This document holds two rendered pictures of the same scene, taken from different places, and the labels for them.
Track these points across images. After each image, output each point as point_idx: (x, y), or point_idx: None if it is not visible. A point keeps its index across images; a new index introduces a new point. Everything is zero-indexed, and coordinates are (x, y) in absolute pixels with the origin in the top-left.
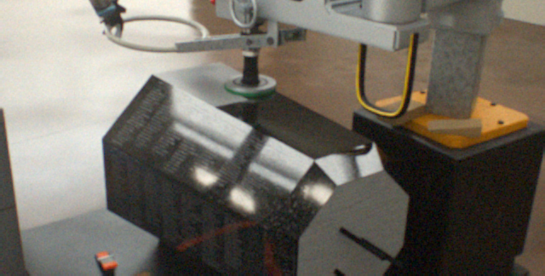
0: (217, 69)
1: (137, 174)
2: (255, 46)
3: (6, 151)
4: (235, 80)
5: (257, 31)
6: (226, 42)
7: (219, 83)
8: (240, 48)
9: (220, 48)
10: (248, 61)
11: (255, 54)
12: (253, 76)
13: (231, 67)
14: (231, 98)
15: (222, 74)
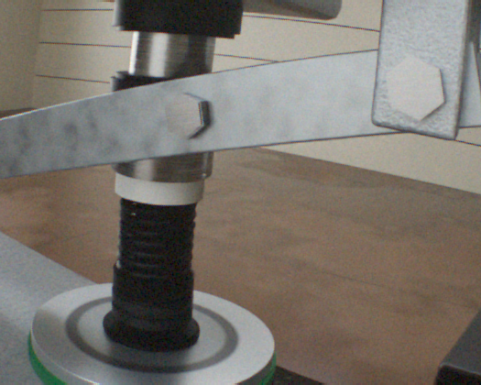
0: None
1: None
2: (232, 140)
3: None
4: (77, 324)
5: (209, 72)
6: (37, 133)
7: (3, 335)
8: (119, 159)
9: (5, 167)
10: (151, 236)
11: (190, 197)
12: (176, 309)
13: (31, 249)
14: None
15: (7, 281)
